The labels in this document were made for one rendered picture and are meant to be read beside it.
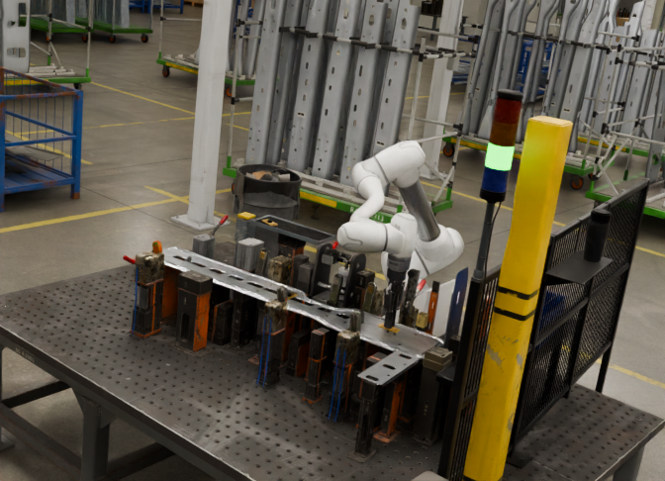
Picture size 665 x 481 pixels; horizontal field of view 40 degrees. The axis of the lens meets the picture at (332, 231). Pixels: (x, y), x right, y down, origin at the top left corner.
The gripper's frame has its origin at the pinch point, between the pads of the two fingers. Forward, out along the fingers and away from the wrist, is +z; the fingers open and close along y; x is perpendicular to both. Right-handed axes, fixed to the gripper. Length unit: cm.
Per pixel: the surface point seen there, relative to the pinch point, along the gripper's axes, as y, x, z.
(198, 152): -282, -330, 45
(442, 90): -624, -279, 7
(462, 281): 0.3, 26.5, -23.2
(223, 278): 5, -77, 6
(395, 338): 3.6, 5.1, 5.7
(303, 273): -16, -51, 1
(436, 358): 16.8, 28.4, 1.1
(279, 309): 18.8, -38.2, 3.3
